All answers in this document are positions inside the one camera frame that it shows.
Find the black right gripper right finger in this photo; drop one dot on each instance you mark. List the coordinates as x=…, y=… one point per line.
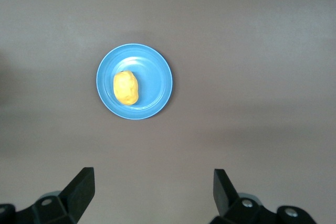
x=228, y=197

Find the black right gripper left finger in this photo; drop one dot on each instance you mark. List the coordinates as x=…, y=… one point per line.
x=74, y=197

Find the yellow potato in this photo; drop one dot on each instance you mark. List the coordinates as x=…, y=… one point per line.
x=126, y=87

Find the blue round plate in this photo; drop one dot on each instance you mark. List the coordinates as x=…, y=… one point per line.
x=152, y=87

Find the brown table cover sheet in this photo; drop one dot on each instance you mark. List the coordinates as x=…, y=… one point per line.
x=236, y=51

